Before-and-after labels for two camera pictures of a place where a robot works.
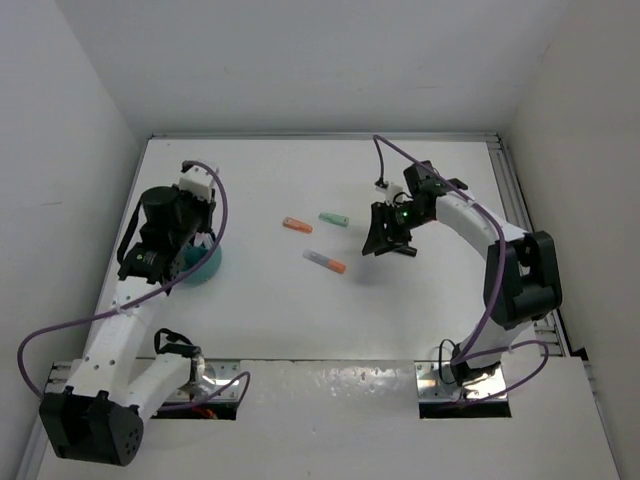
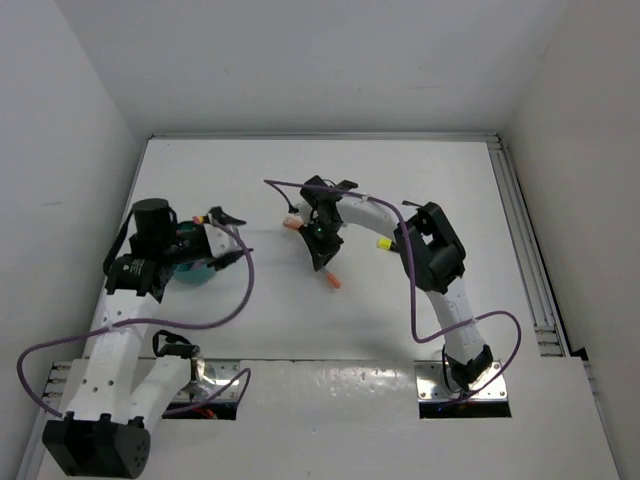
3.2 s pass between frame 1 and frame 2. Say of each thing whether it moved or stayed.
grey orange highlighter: moved
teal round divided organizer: stayed
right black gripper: moved
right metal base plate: stayed
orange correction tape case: stayed
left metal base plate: stayed
